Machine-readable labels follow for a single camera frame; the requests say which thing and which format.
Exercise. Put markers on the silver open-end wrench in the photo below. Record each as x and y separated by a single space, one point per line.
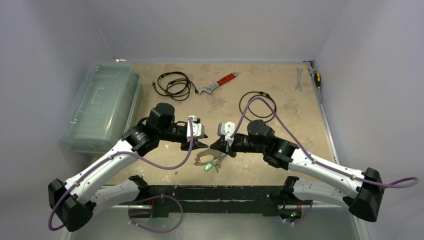
298 86

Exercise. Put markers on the yellow black screwdriver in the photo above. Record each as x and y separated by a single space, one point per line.
313 72

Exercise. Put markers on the red handled adjustable wrench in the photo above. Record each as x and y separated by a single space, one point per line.
209 90

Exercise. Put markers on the large metal key ring plate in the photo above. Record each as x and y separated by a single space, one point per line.
207 156

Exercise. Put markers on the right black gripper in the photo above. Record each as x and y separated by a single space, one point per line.
228 148

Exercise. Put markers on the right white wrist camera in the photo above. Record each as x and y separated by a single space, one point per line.
226 130

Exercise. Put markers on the green key tag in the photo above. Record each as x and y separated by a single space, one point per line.
209 166

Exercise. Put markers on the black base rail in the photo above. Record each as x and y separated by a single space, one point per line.
266 200

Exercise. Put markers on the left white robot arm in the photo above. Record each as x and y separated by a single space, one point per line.
76 200

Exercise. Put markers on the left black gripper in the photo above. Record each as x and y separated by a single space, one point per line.
185 145

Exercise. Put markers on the clear plastic storage box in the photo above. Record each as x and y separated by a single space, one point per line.
103 108

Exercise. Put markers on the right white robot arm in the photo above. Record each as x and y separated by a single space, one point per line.
359 191

